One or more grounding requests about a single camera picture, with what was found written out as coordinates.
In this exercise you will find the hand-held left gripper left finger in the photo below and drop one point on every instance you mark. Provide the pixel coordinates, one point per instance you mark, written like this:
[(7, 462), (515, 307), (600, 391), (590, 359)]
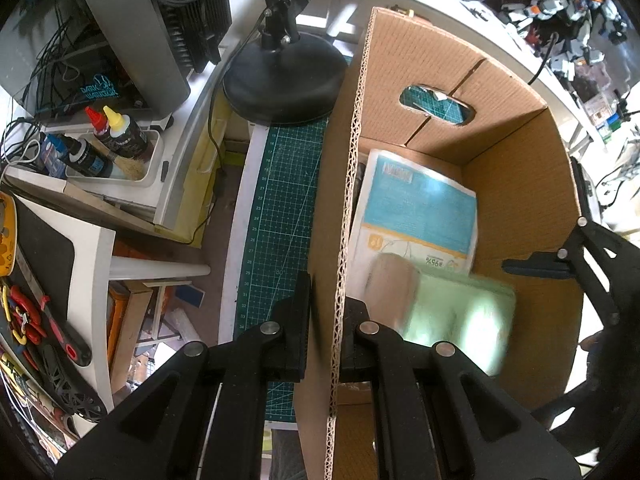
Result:
[(292, 330)]

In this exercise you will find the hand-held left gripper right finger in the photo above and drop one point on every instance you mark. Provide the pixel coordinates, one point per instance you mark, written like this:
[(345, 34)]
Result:
[(352, 335)]

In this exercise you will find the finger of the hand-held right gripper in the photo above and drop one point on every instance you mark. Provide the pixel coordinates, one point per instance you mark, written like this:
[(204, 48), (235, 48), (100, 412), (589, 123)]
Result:
[(540, 265)]

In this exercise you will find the brown cardboard box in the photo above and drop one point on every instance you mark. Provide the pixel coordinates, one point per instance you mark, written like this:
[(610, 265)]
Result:
[(520, 200)]

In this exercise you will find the light green box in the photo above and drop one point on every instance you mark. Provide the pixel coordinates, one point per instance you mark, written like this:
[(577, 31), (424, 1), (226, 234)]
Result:
[(460, 310)]

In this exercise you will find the white blue mask package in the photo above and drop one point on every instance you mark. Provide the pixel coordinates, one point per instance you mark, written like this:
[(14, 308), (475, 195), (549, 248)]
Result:
[(420, 205)]

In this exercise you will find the green cutting mat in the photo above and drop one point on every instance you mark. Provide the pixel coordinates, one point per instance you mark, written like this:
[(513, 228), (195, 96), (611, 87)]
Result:
[(285, 200)]

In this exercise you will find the black gooseneck stand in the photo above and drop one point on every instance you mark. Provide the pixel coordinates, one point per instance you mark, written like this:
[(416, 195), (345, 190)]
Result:
[(542, 62)]

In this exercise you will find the white side table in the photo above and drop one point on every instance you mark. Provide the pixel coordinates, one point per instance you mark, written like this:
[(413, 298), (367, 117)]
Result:
[(92, 285)]

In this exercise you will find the white plastic tray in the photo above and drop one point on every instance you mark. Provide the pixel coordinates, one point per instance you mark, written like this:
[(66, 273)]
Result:
[(150, 170)]

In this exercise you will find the black red hand tool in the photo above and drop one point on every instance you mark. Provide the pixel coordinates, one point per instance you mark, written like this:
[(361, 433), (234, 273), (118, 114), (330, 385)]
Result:
[(67, 337)]

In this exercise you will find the black lattice tool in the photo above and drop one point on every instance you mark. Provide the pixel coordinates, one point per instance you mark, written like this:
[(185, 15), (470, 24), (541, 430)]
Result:
[(75, 390)]

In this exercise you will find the short bristle brush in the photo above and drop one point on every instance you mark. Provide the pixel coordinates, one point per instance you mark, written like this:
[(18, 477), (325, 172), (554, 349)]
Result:
[(130, 167)]

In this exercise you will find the grey desk lamp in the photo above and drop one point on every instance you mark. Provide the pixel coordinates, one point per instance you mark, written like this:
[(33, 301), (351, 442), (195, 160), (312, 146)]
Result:
[(285, 80)]

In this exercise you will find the yellow cap paint bottle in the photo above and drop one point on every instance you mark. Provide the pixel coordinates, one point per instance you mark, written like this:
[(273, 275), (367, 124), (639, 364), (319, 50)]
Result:
[(127, 135)]

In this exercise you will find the blue white robot model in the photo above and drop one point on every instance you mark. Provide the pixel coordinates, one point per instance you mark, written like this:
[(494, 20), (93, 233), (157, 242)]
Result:
[(565, 5)]

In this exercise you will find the blue cap paint bottle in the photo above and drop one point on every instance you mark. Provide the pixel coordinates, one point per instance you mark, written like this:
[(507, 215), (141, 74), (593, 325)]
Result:
[(80, 157)]

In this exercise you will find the red cap paint bottle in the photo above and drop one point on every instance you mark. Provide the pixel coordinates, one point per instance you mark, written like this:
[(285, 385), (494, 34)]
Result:
[(97, 122)]

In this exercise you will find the yellow device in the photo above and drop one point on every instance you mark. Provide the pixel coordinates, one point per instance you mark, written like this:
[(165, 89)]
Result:
[(6, 240)]

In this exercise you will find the grey computer tower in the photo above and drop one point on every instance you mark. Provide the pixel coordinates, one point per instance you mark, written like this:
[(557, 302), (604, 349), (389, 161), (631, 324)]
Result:
[(145, 60)]

